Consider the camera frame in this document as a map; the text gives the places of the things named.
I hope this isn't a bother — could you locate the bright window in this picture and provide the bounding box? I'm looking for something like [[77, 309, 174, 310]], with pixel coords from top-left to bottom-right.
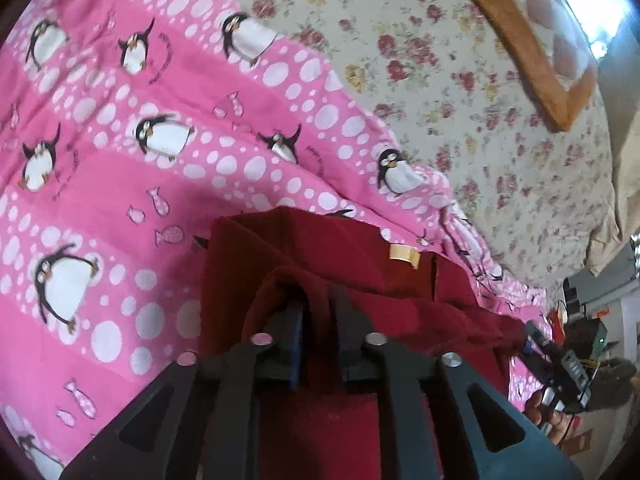
[[547, 0, 632, 58]]

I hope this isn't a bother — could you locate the pink penguin print blanket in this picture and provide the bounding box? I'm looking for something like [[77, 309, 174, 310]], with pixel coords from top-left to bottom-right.
[[0, 0, 551, 480]]

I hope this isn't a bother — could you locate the orange bordered quilt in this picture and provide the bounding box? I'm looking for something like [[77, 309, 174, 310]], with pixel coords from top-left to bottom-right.
[[430, 0, 601, 133]]

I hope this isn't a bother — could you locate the person's right hand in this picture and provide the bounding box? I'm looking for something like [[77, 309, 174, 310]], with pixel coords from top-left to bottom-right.
[[527, 389, 576, 447]]

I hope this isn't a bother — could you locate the floral bedsheet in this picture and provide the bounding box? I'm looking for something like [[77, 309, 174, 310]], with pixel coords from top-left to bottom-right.
[[185, 0, 621, 301]]

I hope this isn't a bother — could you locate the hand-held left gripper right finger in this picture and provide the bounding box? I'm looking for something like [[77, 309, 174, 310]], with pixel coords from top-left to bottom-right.
[[330, 285, 583, 480]]

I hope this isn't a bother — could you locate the beige pillow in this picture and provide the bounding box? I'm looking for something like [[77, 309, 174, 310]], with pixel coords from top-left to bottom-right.
[[586, 110, 640, 277]]

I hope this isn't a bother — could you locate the dark red fleece garment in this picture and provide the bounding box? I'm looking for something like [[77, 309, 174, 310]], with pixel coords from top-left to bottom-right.
[[199, 206, 531, 480]]

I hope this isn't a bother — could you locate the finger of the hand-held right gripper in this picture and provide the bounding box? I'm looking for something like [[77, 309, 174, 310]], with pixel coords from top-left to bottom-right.
[[520, 321, 557, 363]]

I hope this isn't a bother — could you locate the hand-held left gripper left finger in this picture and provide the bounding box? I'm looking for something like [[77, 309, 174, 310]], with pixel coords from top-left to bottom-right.
[[60, 297, 306, 480]]

